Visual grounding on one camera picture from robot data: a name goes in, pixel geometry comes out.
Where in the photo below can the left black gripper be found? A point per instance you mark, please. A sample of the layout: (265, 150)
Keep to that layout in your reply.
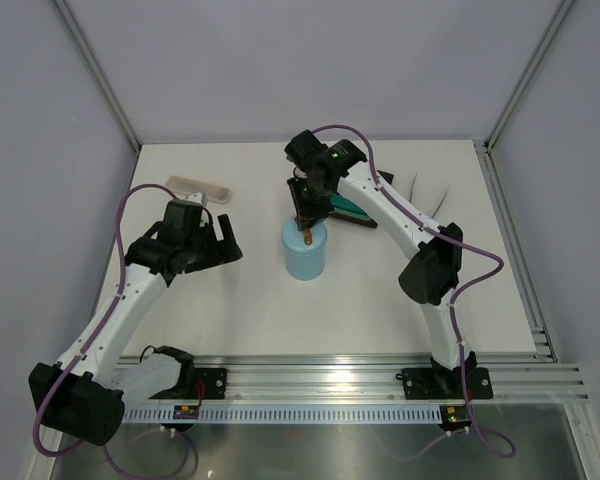
(222, 251)

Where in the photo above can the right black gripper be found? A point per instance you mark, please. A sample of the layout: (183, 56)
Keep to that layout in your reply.
(306, 214)

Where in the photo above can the brown lid handle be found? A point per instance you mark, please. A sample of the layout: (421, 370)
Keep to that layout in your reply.
(308, 237)

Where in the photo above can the light blue lid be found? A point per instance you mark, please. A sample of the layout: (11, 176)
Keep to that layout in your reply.
(295, 241)

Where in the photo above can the metal tongs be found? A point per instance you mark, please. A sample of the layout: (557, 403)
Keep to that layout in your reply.
(427, 196)

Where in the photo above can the light blue cup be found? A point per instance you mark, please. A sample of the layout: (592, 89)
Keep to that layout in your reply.
(305, 267)

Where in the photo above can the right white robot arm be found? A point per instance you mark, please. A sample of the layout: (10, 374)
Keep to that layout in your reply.
(433, 251)

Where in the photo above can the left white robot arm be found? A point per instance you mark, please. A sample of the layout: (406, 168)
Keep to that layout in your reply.
(82, 394)

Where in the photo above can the dark square teal plate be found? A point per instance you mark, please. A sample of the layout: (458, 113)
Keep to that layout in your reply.
(355, 212)

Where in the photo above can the beige chopstick case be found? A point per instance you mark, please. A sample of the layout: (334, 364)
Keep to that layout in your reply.
(187, 187)

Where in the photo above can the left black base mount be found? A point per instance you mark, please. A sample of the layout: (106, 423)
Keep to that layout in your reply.
(194, 382)

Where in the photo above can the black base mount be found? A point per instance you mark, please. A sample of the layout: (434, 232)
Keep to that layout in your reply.
(194, 382)
(435, 382)

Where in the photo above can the white slotted cable duct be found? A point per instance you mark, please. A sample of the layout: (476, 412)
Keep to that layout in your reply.
(285, 414)

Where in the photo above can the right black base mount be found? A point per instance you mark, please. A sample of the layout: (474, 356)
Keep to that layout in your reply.
(435, 382)

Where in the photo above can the left aluminium frame post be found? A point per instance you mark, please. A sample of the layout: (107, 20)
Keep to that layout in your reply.
(87, 55)

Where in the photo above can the aluminium frame post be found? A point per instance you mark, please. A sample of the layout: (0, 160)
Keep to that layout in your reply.
(531, 69)
(87, 55)

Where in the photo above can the aluminium front rail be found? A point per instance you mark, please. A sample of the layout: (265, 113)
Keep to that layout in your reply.
(323, 379)

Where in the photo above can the right aluminium frame post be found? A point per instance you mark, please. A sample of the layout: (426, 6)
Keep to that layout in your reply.
(531, 69)

